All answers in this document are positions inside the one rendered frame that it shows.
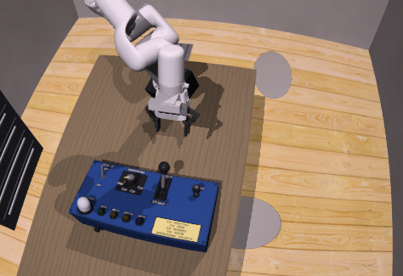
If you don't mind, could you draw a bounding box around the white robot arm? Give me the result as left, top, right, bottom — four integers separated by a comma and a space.
83, 0, 190, 114

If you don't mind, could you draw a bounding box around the blue control panel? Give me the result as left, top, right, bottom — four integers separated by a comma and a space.
68, 160, 219, 252

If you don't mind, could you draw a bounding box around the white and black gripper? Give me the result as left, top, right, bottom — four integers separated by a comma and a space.
145, 88, 200, 137

